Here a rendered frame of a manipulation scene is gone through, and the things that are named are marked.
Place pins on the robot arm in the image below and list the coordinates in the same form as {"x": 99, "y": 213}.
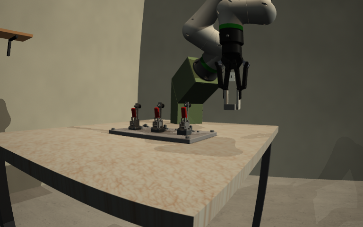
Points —
{"x": 231, "y": 14}

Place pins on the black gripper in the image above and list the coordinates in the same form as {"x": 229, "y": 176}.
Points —
{"x": 232, "y": 59}

